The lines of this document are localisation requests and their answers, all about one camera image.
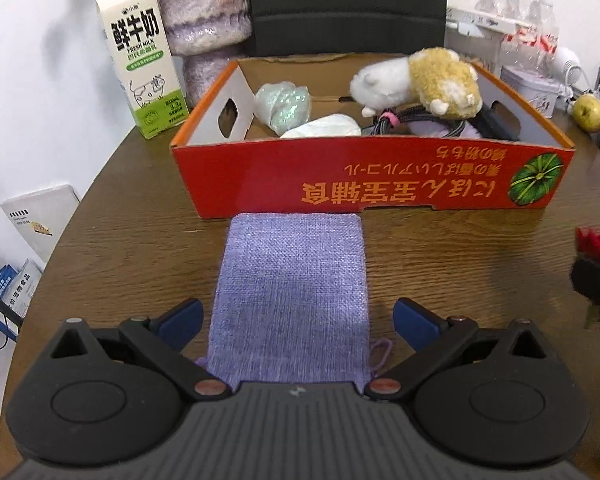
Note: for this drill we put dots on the green and white milk carton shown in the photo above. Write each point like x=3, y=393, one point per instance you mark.
x=140, y=60

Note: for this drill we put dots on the green apple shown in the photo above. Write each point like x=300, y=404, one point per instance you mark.
x=589, y=112

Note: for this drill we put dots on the iridescent plastic bag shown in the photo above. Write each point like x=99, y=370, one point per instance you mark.
x=282, y=107

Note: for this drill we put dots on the flat white carton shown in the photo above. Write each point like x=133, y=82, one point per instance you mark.
x=480, y=16

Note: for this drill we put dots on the yellow plush toy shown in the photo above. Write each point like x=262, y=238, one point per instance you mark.
x=445, y=77

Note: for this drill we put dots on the pale metal tin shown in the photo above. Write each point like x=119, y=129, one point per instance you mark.
x=530, y=91

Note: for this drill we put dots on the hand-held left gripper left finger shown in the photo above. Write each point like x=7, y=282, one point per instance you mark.
x=182, y=320

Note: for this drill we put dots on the black paper bag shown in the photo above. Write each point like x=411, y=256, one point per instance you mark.
x=345, y=5

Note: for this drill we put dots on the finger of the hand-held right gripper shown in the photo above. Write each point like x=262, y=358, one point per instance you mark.
x=597, y=285

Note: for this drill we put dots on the red cardboard box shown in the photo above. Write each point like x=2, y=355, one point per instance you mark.
x=380, y=180

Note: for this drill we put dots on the purple fluffy headband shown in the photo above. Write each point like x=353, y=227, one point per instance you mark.
x=430, y=130

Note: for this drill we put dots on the black light stand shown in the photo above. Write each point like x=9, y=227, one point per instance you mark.
x=0, y=305

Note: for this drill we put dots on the dark blue zip case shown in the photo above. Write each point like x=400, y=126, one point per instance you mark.
x=495, y=122

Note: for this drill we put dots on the white cloth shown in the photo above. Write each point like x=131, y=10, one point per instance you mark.
x=325, y=127

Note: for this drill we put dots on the blue printed packets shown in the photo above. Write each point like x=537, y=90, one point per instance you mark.
x=12, y=290

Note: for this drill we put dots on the white leaning board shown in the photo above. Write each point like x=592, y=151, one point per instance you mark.
x=37, y=222

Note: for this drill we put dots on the purple mottled vase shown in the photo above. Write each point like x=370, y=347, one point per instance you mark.
x=200, y=10

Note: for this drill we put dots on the small white fan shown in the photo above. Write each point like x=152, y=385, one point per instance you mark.
x=567, y=62

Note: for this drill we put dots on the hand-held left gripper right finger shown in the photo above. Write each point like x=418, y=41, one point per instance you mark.
x=415, y=327

